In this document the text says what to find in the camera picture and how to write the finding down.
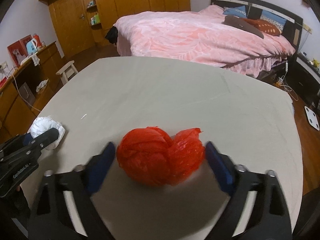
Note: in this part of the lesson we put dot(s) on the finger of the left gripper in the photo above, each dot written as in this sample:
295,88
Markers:
40,139

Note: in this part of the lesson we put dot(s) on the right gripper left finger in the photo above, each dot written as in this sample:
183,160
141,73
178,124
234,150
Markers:
50,217

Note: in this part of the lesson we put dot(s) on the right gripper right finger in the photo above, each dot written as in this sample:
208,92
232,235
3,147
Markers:
256,209

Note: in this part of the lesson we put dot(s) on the white plastic bag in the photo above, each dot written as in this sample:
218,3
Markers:
43,124

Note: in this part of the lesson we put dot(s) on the red plastic bag ball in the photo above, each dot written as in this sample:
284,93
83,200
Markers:
151,157

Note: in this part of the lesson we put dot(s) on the black lined trash bin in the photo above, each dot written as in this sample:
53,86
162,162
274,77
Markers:
307,225

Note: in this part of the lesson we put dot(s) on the wooden side cabinet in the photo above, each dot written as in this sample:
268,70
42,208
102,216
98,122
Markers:
27,92

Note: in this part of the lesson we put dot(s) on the small white wooden stool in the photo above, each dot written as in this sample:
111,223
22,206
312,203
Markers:
67,71

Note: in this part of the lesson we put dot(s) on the light blue electric kettle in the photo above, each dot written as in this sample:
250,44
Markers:
31,46

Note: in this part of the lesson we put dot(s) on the white bathroom scale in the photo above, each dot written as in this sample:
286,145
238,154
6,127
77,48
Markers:
311,118

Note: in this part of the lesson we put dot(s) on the dark bedside table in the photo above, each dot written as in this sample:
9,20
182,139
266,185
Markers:
303,78

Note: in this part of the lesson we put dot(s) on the wooden wardrobe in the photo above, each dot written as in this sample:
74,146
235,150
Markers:
82,24

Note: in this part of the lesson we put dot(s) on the yellow plush toy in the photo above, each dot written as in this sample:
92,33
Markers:
316,63

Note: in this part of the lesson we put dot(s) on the red dotted cushion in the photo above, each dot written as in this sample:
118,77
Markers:
264,26

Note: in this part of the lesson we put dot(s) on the black wooden headboard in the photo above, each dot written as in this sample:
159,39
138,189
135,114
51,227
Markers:
289,24

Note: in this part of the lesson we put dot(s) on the bed with pink quilt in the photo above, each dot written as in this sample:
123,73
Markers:
199,37

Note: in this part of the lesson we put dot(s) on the right blue pillow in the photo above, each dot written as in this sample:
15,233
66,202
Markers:
276,20

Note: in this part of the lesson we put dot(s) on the blue pillow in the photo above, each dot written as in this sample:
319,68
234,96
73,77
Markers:
276,20
239,12

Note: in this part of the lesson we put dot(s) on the brown cushion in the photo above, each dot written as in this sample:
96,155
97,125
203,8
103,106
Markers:
239,23

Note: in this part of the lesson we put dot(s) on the left blue pillow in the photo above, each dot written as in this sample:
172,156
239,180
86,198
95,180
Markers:
239,12

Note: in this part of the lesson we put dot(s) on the red picture frame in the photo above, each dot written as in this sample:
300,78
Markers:
18,50

